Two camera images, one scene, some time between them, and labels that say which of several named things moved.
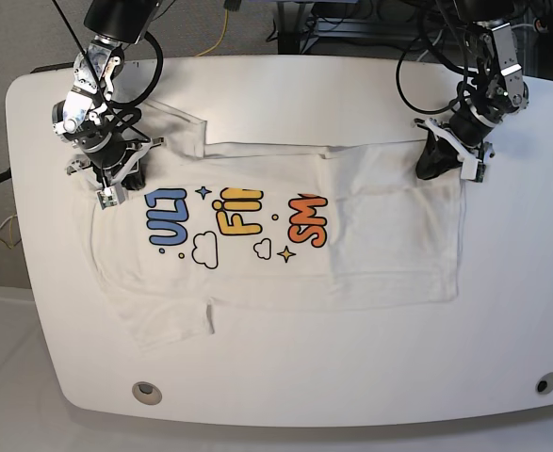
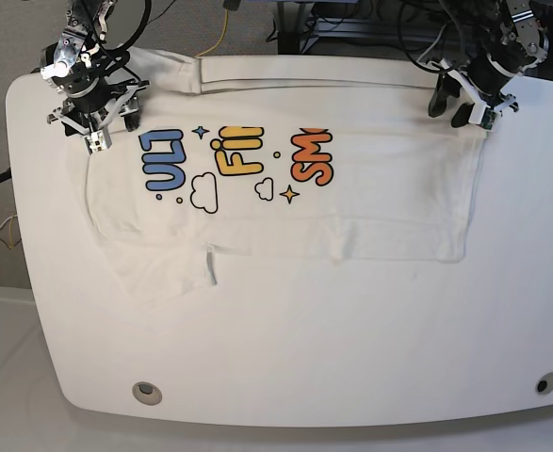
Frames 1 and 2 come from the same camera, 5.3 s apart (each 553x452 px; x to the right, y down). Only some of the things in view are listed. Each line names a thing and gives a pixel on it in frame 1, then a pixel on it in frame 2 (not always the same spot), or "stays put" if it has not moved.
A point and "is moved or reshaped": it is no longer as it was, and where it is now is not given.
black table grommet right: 546,382 stays put
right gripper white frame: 130,174 → 127,98
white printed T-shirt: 300,227 is moved or reshaped
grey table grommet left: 147,393 stays put
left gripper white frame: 439,156 → 479,106
